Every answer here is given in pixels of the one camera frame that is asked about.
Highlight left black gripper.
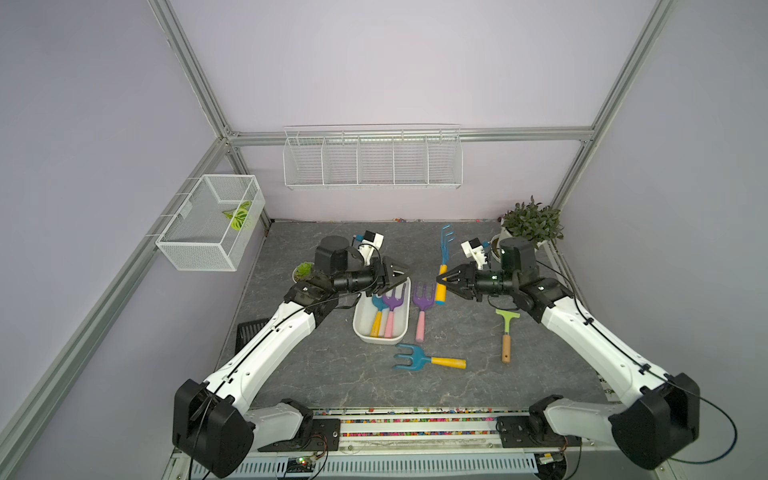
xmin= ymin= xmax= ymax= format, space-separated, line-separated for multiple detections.
xmin=334 ymin=256 xmax=414 ymax=296

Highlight purple rake pink handle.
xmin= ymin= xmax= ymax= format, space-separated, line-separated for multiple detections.
xmin=381 ymin=281 xmax=410 ymax=341
xmin=412 ymin=282 xmax=436 ymax=344

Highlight teal rake yellow handle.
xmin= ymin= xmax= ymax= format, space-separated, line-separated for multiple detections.
xmin=370 ymin=295 xmax=388 ymax=338
xmin=435 ymin=224 xmax=454 ymax=305

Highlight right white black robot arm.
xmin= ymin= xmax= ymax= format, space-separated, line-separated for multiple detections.
xmin=436 ymin=238 xmax=700 ymax=470

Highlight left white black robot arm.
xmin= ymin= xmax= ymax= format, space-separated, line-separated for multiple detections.
xmin=171 ymin=236 xmax=409 ymax=478

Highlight white storage box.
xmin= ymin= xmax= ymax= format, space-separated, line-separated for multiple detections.
xmin=352 ymin=279 xmax=411 ymax=345

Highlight small potted plant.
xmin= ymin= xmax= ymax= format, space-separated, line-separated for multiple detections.
xmin=292 ymin=262 xmax=314 ymax=283

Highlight large potted plant white pot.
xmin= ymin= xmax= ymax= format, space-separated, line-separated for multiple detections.
xmin=491 ymin=196 xmax=564 ymax=260

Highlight black plastic spatula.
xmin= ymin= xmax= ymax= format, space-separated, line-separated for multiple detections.
xmin=235 ymin=318 xmax=270 ymax=353

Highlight green leaf in basket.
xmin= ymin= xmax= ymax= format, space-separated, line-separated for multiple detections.
xmin=223 ymin=201 xmax=252 ymax=231

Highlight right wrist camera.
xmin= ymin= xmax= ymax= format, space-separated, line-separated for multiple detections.
xmin=461 ymin=238 xmax=490 ymax=270

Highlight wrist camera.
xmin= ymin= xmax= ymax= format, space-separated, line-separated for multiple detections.
xmin=353 ymin=230 xmax=384 ymax=266
xmin=461 ymin=238 xmax=490 ymax=270

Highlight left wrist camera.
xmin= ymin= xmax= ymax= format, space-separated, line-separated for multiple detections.
xmin=353 ymin=230 xmax=384 ymax=266

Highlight teal fork yellow handle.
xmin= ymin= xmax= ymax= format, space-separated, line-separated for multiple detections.
xmin=393 ymin=343 xmax=467 ymax=371

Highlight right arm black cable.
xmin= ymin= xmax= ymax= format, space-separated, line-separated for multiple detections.
xmin=539 ymin=257 xmax=739 ymax=466

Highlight white wire wall shelf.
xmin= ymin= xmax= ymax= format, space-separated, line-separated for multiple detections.
xmin=282 ymin=124 xmax=464 ymax=189

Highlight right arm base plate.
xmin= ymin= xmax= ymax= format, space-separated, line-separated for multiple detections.
xmin=495 ymin=415 xmax=582 ymax=450

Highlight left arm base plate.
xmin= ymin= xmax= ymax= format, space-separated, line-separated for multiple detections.
xmin=258 ymin=417 xmax=341 ymax=452

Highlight white mesh wall basket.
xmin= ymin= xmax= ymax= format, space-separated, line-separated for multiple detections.
xmin=155 ymin=174 xmax=265 ymax=272

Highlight white vented cable duct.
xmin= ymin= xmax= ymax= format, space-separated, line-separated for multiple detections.
xmin=182 ymin=452 xmax=540 ymax=480

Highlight aluminium frame rails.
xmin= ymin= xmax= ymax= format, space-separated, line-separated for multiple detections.
xmin=1 ymin=1 xmax=675 ymax=479

